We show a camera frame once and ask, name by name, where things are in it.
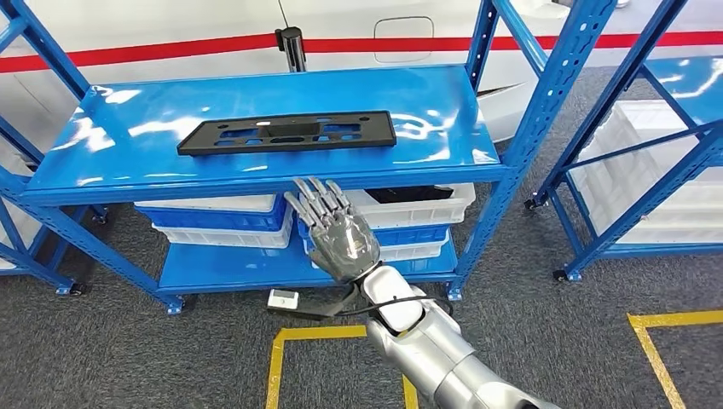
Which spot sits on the long black plastic panel part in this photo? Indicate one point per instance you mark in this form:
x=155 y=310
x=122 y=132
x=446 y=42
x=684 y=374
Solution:
x=203 y=144

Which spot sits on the black chrome stanchion post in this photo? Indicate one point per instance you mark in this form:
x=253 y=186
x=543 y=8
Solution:
x=292 y=51

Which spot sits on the yellow floor tape square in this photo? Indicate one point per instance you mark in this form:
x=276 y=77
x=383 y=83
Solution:
x=678 y=317
x=316 y=332

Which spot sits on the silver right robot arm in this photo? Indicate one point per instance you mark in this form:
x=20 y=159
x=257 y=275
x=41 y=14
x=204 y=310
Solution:
x=440 y=355

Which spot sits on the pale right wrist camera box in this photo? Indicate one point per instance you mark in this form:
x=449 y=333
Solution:
x=282 y=299

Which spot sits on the black part inside crate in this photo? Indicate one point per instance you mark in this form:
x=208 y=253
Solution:
x=409 y=195

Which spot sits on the blue metal shelf rack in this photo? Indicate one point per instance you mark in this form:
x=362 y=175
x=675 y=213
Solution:
x=34 y=266
x=141 y=130
x=689 y=79

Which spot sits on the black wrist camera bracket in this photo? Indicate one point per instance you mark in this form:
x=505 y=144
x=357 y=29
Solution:
x=327 y=310

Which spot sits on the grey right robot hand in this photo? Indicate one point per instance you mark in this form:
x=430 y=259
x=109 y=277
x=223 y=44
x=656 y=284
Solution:
x=344 y=243

